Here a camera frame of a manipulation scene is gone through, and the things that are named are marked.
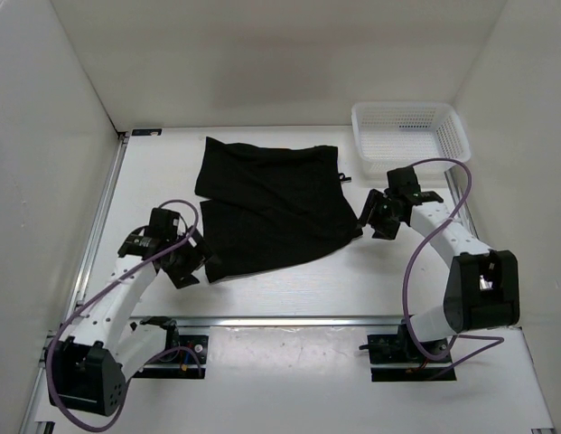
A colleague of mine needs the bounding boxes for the aluminium rail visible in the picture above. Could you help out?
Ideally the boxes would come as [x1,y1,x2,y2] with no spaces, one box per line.
[62,315,523,330]
[444,174,556,434]
[16,132,130,433]

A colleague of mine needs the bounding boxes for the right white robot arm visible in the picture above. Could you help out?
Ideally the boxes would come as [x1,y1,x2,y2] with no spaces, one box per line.
[359,166,520,362]

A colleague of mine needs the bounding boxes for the aluminium left rail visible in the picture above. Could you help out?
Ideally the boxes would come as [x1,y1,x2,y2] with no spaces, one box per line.
[16,132,130,433]

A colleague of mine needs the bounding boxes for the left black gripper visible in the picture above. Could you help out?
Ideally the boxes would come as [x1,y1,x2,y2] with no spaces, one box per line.
[162,225,220,289]

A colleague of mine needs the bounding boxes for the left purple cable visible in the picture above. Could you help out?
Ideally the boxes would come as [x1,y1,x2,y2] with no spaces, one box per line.
[44,199,201,431]

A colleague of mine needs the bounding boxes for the aluminium right rail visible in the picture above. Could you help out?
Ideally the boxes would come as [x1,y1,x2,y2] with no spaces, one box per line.
[444,174,556,434]

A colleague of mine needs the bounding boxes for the black shorts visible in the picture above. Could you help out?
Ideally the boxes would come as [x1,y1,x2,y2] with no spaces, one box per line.
[194,137,362,283]

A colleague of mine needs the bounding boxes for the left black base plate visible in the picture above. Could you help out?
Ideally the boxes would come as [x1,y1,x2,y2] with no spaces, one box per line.
[135,328,210,380]

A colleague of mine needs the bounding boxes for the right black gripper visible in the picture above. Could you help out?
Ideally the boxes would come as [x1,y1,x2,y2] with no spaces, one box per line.
[354,189,403,241]

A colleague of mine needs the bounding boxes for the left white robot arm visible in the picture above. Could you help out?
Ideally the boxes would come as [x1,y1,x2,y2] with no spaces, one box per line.
[45,202,214,416]

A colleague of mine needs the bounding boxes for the aluminium front rail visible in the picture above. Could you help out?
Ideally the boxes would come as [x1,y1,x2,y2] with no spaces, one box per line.
[62,315,523,330]

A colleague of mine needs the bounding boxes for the white plastic basket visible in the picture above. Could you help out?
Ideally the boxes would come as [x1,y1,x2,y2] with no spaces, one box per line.
[351,101,471,178]

